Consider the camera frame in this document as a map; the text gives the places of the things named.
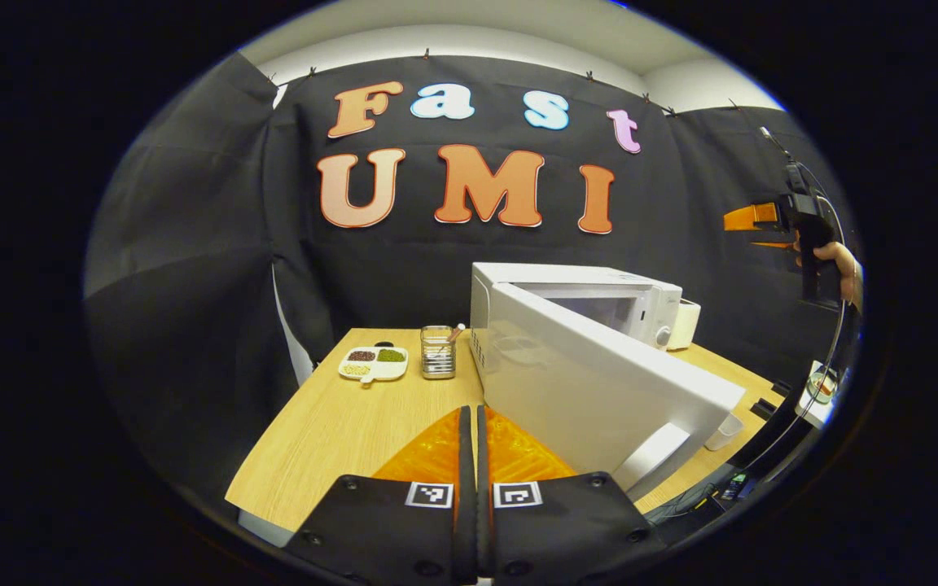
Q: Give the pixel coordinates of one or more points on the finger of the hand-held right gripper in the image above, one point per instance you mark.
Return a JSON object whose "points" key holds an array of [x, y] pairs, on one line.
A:
{"points": [[772, 244], [750, 218]]}

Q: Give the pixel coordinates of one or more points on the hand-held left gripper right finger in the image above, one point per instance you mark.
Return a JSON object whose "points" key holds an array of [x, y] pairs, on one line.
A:
{"points": [[567, 529]]}

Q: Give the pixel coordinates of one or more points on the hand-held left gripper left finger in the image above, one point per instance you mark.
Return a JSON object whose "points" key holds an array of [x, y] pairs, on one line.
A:
{"points": [[387, 537]]}

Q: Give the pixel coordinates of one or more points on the white microwave oven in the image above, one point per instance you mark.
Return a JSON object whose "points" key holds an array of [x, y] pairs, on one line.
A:
{"points": [[583, 382]]}

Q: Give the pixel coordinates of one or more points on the black table clamp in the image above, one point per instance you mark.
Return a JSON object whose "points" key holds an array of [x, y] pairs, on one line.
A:
{"points": [[782, 387], [762, 408]]}

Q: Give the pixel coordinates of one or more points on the white low stand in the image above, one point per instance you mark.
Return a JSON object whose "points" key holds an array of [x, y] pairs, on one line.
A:
{"points": [[819, 403]]}

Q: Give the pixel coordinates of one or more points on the white divided bean dish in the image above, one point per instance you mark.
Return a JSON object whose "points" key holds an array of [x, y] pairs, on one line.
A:
{"points": [[371, 365]]}

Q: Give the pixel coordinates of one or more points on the small black device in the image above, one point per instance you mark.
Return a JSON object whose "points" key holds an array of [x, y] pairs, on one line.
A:
{"points": [[735, 486]]}

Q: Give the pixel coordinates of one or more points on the glass cup with sticks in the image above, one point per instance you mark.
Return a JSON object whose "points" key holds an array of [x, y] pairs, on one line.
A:
{"points": [[438, 358]]}

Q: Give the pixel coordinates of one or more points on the white ribbed rectangular plate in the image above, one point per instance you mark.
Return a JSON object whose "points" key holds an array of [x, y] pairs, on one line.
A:
{"points": [[725, 431]]}

